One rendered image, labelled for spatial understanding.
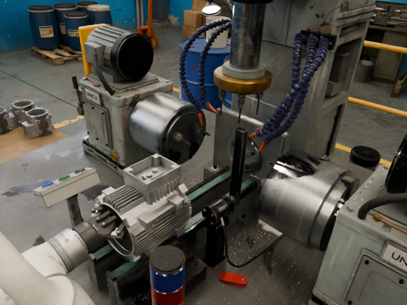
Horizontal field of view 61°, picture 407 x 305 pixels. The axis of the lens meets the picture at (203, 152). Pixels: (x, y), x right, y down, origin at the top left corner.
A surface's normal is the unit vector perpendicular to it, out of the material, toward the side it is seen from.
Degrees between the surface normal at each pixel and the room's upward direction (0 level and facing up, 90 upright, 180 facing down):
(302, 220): 77
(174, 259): 0
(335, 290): 89
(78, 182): 66
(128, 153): 90
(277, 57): 90
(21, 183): 0
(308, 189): 43
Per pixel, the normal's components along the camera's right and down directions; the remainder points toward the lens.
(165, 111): -0.29, -0.59
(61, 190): 0.68, 0.00
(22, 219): 0.04, -0.85
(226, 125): -0.69, 0.36
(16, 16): 0.78, 0.35
